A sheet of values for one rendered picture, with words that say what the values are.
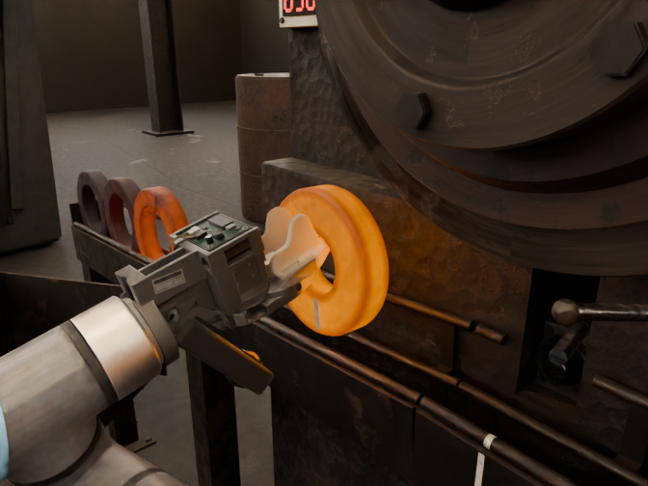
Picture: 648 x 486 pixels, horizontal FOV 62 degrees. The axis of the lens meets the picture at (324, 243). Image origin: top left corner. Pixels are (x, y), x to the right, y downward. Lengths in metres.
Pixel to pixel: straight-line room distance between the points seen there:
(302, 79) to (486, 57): 0.51
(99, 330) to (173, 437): 1.25
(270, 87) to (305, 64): 2.39
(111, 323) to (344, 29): 0.27
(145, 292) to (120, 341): 0.04
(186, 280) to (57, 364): 0.11
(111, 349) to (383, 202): 0.35
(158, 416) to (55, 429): 1.32
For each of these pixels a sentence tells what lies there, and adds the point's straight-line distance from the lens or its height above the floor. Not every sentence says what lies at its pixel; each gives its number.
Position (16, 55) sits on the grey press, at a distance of 3.16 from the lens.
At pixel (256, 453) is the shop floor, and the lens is 1.58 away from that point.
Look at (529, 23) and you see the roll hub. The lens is 0.32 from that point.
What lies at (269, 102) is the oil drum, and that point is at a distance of 3.21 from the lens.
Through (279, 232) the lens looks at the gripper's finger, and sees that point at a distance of 0.54.
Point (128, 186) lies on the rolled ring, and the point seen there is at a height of 0.77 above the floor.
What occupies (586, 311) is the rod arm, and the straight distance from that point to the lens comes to 0.32.
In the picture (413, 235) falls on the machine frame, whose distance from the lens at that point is 0.62.
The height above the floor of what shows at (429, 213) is 0.90.
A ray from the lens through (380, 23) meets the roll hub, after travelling 0.39.
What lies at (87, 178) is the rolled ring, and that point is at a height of 0.75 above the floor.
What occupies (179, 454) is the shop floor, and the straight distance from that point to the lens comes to 1.62.
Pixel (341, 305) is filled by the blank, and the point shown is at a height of 0.79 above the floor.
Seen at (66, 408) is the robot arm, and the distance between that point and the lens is 0.44.
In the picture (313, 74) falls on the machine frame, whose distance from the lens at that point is 0.80.
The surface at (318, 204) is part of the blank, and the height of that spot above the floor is 0.89.
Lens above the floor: 1.03
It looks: 20 degrees down
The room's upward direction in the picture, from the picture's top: straight up
